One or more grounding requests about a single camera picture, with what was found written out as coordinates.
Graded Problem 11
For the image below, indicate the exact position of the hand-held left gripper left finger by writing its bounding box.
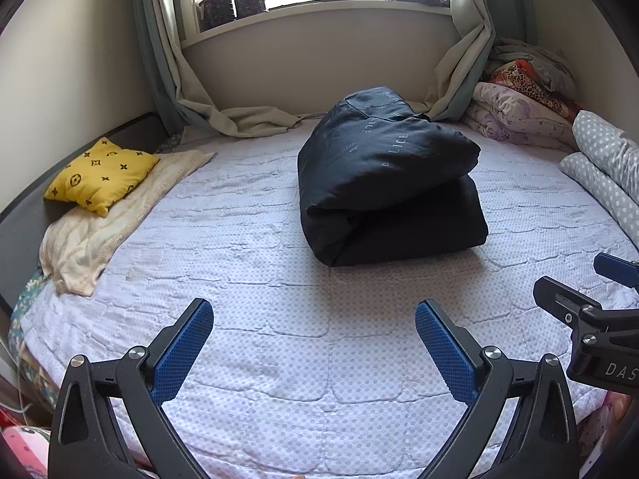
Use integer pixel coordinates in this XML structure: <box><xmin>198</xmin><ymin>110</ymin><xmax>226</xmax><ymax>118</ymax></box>
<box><xmin>47</xmin><ymin>298</ymin><xmax>215</xmax><ymax>479</ymax></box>

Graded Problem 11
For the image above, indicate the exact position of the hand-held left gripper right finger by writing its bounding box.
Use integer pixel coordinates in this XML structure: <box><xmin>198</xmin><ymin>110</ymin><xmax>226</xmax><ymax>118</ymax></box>
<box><xmin>414</xmin><ymin>299</ymin><xmax>580</xmax><ymax>479</ymax></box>

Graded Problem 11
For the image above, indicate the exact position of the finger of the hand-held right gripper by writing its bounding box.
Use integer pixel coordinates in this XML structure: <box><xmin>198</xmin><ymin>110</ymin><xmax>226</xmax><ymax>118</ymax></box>
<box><xmin>533</xmin><ymin>275</ymin><xmax>607</xmax><ymax>333</ymax></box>
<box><xmin>594</xmin><ymin>253</ymin><xmax>639</xmax><ymax>290</ymax></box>

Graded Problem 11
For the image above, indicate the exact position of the dark navy jacket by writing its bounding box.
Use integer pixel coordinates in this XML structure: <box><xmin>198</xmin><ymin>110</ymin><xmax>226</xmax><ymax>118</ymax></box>
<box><xmin>297</xmin><ymin>86</ymin><xmax>489</xmax><ymax>267</ymax></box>

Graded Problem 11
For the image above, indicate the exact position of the pink printed cloth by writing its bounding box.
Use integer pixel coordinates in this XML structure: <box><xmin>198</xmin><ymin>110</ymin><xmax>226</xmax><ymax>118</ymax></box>
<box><xmin>576</xmin><ymin>389</ymin><xmax>631</xmax><ymax>460</ymax></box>

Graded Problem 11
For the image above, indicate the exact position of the grey polka dot quilt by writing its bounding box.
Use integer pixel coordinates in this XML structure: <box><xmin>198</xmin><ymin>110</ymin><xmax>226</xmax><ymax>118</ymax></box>
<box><xmin>559</xmin><ymin>110</ymin><xmax>639</xmax><ymax>245</ymax></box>

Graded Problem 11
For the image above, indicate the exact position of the bed with white quilted cover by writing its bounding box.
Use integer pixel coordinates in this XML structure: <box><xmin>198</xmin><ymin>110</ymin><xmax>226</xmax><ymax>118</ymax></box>
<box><xmin>7</xmin><ymin>110</ymin><xmax>639</xmax><ymax>479</ymax></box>

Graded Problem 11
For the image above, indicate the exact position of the cream towel blanket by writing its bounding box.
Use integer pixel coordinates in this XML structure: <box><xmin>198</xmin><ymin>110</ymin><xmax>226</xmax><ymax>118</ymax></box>
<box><xmin>39</xmin><ymin>150</ymin><xmax>218</xmax><ymax>296</ymax></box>

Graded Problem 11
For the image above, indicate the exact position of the floral bedsheet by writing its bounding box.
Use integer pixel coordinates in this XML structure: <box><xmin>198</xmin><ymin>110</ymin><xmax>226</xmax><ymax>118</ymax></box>
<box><xmin>7</xmin><ymin>269</ymin><xmax>58</xmax><ymax>410</ymax></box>

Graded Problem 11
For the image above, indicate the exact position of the yellow patterned pillow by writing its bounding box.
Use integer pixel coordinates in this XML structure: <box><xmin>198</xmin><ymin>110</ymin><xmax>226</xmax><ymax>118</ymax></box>
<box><xmin>44</xmin><ymin>136</ymin><xmax>161</xmax><ymax>218</ymax></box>

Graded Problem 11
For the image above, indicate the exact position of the lilac floral folded quilt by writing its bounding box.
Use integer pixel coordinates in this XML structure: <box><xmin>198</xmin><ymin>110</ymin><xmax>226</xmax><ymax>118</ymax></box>
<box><xmin>462</xmin><ymin>81</ymin><xmax>580</xmax><ymax>150</ymax></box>

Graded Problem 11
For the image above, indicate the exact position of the dark bed headboard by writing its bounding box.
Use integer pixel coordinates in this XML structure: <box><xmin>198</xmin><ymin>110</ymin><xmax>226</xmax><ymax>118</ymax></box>
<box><xmin>0</xmin><ymin>112</ymin><xmax>168</xmax><ymax>310</ymax></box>

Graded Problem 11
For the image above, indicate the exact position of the orange patterned blanket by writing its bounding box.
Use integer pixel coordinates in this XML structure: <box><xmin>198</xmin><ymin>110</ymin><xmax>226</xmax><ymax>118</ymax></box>
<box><xmin>486</xmin><ymin>59</ymin><xmax>582</xmax><ymax>118</ymax></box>

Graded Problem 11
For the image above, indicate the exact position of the grey crumpled cloth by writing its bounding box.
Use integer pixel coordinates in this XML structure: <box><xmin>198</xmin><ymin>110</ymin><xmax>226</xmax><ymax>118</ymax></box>
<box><xmin>486</xmin><ymin>37</ymin><xmax>577</xmax><ymax>98</ymax></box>

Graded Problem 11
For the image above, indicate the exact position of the beige curtain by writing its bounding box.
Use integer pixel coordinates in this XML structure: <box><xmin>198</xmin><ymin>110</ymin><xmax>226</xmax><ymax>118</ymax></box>
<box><xmin>424</xmin><ymin>0</ymin><xmax>500</xmax><ymax>121</ymax></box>
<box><xmin>131</xmin><ymin>0</ymin><xmax>320</xmax><ymax>138</ymax></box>

